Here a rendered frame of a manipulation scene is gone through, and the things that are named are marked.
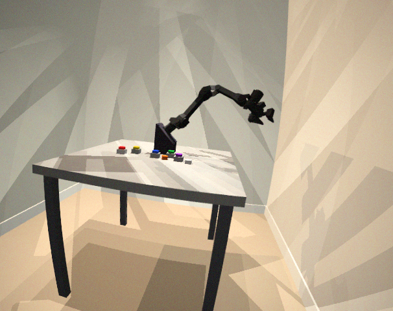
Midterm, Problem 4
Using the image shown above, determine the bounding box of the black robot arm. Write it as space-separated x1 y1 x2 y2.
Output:
163 85 266 134

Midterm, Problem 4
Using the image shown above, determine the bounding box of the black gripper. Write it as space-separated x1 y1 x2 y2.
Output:
248 105 275 125

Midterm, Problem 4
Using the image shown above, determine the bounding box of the yellow button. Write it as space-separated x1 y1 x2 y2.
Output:
131 146 141 154

